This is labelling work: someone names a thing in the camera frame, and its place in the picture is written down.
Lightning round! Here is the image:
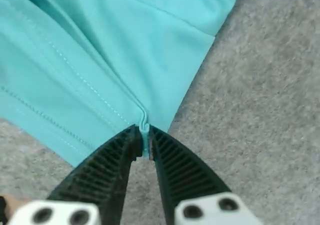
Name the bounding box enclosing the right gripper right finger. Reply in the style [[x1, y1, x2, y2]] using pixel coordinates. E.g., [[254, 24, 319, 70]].
[[148, 125, 263, 225]]

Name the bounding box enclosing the turquoise shirt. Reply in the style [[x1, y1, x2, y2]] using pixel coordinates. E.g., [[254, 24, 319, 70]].
[[0, 0, 246, 169]]

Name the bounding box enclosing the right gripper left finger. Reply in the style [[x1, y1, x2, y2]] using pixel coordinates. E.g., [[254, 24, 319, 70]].
[[7, 124, 144, 225]]

